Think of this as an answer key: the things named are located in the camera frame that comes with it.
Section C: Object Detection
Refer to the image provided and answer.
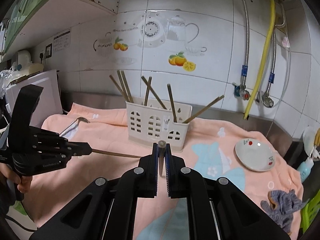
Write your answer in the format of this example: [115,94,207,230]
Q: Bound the wooden chopstick five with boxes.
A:
[92,149,141,159]

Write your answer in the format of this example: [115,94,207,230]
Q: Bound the wooden chopstick three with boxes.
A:
[109,75,129,102]

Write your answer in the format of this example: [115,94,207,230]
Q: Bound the wooden chopstick four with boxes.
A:
[117,70,129,102]

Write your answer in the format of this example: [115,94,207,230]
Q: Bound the wooden chopstick two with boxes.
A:
[157,140,167,177]

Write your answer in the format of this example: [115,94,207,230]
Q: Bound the wooden chopstick seven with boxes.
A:
[144,76,152,106]

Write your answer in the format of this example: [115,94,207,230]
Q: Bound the wooden chopstick eight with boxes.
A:
[182,94,224,124]

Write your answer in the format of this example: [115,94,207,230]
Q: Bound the wooden chopstick nine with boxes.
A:
[183,95,225,124]

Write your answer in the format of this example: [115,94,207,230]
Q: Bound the wooden chopstick ten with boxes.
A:
[167,83,177,123]

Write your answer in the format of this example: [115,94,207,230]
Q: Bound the wooden chopstick one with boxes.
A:
[121,70,134,103]

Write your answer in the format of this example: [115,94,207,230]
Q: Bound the wooden chopstick six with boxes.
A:
[141,76,167,109]

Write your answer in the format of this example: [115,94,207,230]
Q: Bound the left hand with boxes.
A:
[0,164,33,193]

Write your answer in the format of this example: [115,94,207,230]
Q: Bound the metal slotted spoon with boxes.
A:
[59,117,90,137]

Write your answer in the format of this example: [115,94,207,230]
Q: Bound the white microwave oven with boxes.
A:
[4,70,63,128]

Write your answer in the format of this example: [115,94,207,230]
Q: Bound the grey rag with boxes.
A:
[260,189,306,235]

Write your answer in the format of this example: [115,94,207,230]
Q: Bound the white floral dish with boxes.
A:
[234,138,276,172]

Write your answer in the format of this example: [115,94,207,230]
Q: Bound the beige plastic utensil holder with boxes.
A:
[126,97,193,152]

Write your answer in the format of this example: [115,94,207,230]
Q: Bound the green plastic drying rack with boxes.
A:
[300,190,320,233]

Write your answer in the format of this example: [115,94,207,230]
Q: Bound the white kettle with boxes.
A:
[13,50,33,71]

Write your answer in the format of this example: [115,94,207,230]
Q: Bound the blue detergent bottle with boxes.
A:
[297,157,314,183]

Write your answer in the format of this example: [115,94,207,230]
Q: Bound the wall power socket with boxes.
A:
[45,43,53,59]

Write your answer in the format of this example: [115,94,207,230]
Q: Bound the wall instruction sticker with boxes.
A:
[53,29,71,52]

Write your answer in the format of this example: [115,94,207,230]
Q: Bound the braided metal hose right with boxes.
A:
[255,29,277,108]

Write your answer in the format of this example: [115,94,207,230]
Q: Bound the braided metal hose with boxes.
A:
[255,29,277,108]
[231,0,251,100]

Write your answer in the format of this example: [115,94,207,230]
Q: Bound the braided metal hose left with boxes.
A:
[231,0,251,100]

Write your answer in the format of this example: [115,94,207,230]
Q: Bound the green wall cabinet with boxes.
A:
[0,0,67,55]

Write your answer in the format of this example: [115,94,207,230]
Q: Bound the yellow gas hose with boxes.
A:
[243,0,276,120]

